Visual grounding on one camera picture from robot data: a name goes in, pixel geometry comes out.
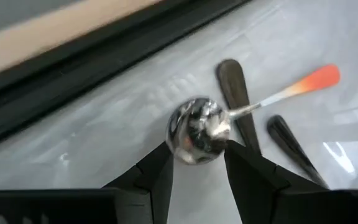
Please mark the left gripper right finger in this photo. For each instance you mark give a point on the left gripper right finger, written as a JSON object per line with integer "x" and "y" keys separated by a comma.
{"x": 259, "y": 193}

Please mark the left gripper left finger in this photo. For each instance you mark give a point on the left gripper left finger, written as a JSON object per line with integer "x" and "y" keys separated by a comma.
{"x": 141, "y": 193}

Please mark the all black spoon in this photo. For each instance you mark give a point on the all black spoon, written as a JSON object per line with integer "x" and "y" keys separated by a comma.
{"x": 233, "y": 84}

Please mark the black metal table frame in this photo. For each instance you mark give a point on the black metal table frame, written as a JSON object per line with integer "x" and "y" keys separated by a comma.
{"x": 73, "y": 71}

